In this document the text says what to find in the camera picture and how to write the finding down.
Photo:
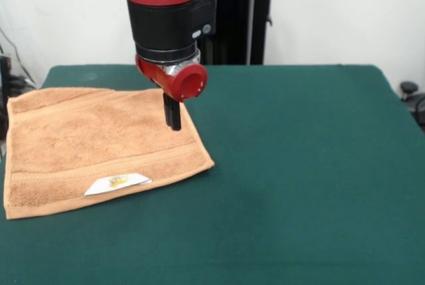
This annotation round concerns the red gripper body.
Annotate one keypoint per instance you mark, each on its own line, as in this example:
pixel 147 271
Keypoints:
pixel 159 79

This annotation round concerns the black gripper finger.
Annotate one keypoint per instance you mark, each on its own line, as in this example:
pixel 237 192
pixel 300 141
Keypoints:
pixel 167 112
pixel 176 115

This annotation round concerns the orange terry towel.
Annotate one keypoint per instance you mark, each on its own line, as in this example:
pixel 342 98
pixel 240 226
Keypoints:
pixel 83 145

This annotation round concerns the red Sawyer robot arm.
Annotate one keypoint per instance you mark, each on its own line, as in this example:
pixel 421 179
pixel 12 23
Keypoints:
pixel 159 16

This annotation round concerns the dark green table cloth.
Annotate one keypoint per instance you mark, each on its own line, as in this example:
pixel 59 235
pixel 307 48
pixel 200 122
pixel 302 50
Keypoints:
pixel 299 198

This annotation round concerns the black equipment stack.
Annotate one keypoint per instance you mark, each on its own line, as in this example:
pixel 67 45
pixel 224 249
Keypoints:
pixel 6 75

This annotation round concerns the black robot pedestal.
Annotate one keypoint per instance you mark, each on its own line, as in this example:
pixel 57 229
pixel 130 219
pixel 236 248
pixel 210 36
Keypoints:
pixel 239 26

